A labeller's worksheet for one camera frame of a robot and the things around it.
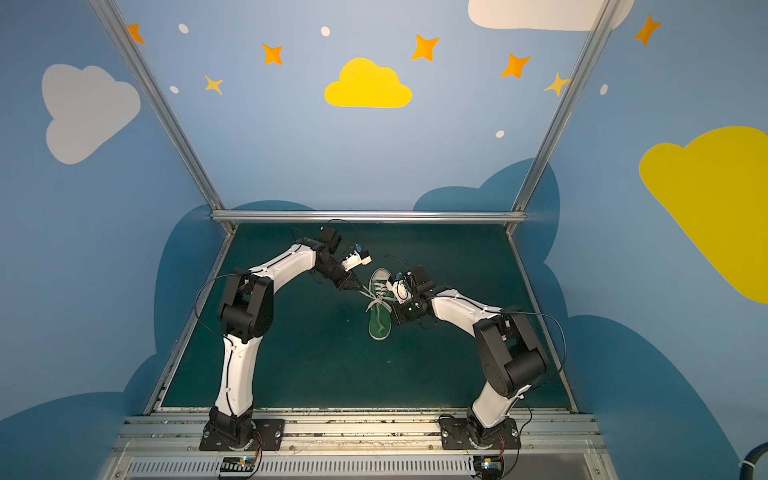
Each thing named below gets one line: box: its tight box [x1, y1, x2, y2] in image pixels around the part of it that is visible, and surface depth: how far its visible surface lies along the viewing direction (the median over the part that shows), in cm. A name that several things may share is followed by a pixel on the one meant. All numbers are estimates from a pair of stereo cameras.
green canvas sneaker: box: [368, 267, 396, 340], surface depth 95 cm
